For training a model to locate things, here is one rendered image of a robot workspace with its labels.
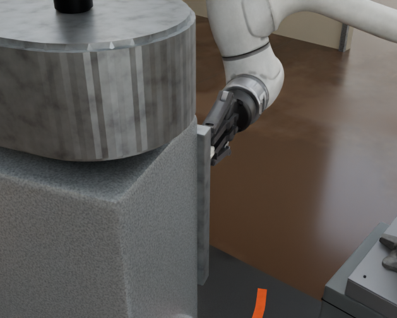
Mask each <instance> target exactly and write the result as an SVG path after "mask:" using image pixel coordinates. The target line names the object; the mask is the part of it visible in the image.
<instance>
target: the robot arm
mask: <svg viewBox="0 0 397 318"><path fill-rule="evenodd" d="M206 8H207V15H208V21H209V24H210V28H211V32H212V34H213V38H214V40H215V43H216V45H217V46H218V49H219V51H220V53H221V56H222V60H223V65H224V69H225V78H226V86H225V87H224V89H223V90H220V91H219V92H218V96H217V98H216V101H215V103H214V104H213V106H212V108H211V110H210V111H209V113H208V115H207V116H206V119H205V120H204V122H203V123H202V126H208V127H211V160H210V165H211V166H215V165H216V164H217V163H219V162H220V161H221V160H222V159H223V158H225V157H226V156H227V155H228V156H230V154H231V150H230V147H229V146H228V144H229V141H232V140H233V138H234V136H235V134H236V133H239V132H241V131H244V130H245V129H247V128H248V127H249V125H251V124H253V123H254V122H256V121H257V120H258V119H259V117H260V115H261V114H262V113H263V112H264V110H265V109H267V108H268V107H269V106H270V105H271V104H272V103H273V102H274V101H275V99H276V98H277V96H278V94H279V93H280V90H281V88H282V86H283V81H284V70H283V66H282V64H281V62H280V61H279V59H278V58H277V57H276V56H275V55H274V53H273V50H272V48H271V45H270V42H269V38H268V36H269V35H270V34H271V33H272V32H274V31H276V30H277V29H278V27H279V25H280V23H281V22H282V20H283V19H284V18H286V17H287V16H289V15H291V14H293V13H297V12H301V11H309V12H313V13H318V14H320V15H323V16H326V17H328V18H331V19H333V20H336V21H339V22H341V23H344V24H346V25H349V26H351V27H354V28H356V29H359V30H361V31H363V32H366V33H369V34H371V35H374V36H376V37H379V38H382V39H384V40H387V41H390V42H394V43H397V9H393V8H390V7H387V6H384V5H382V4H379V3H375V2H374V1H370V0H206ZM208 124H209V125H208ZM379 241H380V243H382V244H384V245H385V246H386V247H388V248H389V249H391V250H392V251H391V253H390V254H389V255H388V256H387V257H385V258H384V259H383V260H382V266H383V267H384V268H386V269H390V270H393V271H396V272H397V237H396V236H393V235H389V234H386V233H383V234H382V235H381V238H380V239H379Z"/></svg>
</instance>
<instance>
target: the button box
mask: <svg viewBox="0 0 397 318"><path fill-rule="evenodd" d="M210 160H211V127H208V126H202V125H198V124H197V199H198V284H199V285H204V283H205V281H206V280H207V278H208V276H209V240H210Z"/></svg>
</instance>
